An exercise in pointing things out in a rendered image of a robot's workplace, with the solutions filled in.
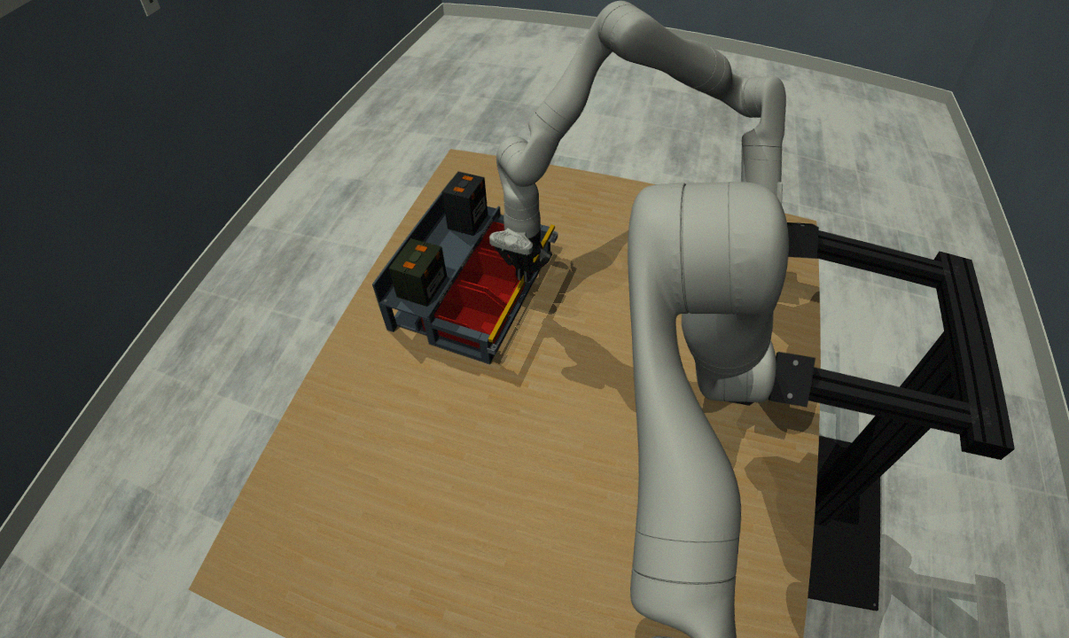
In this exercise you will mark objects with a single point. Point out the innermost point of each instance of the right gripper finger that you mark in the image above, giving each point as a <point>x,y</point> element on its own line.
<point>513,260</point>
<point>530,266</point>

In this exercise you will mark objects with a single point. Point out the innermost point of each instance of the yellow bar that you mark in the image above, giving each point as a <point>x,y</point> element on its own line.
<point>517,291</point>

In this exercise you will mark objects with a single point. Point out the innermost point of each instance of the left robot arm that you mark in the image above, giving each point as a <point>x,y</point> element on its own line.
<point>717,253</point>

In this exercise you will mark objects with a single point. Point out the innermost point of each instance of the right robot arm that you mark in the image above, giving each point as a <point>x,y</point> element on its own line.
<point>636,37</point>

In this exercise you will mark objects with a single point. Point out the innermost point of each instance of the red open-front bin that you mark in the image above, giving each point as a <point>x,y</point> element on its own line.
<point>489,274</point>
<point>485,246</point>
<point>470,308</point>

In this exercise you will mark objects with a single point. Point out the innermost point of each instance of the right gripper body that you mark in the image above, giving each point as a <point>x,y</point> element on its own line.
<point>536,240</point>

